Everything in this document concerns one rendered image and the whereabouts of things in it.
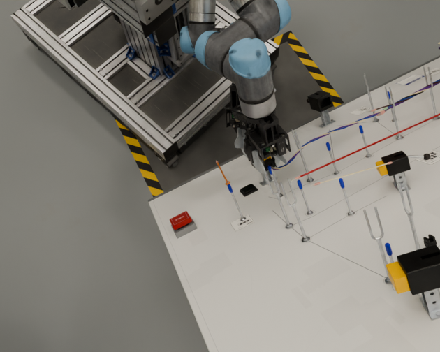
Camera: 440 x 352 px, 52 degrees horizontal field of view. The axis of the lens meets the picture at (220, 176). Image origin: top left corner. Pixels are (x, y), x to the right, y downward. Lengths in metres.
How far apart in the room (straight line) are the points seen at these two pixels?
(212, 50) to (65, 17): 1.93
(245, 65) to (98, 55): 1.79
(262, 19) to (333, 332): 0.63
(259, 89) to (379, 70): 1.91
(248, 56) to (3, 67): 2.32
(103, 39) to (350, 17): 1.46
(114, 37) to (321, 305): 2.12
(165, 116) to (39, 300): 1.08
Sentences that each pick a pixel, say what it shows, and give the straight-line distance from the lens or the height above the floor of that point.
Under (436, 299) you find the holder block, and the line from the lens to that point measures 0.72.
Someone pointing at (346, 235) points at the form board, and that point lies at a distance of 0.91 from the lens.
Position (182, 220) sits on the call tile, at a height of 1.11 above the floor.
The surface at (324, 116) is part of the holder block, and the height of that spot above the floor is 0.94.
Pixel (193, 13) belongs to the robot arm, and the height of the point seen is 1.22.
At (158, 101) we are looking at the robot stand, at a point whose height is 0.21.
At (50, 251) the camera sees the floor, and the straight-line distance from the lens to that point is 2.42.
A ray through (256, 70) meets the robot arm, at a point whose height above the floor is 1.46.
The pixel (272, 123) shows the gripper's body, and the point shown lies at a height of 1.34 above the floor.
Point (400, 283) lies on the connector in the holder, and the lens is 0.67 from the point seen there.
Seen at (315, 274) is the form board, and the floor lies 1.36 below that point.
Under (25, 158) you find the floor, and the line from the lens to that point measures 2.66.
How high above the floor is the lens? 2.18
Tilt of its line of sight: 68 degrees down
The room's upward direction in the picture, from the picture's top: 7 degrees counter-clockwise
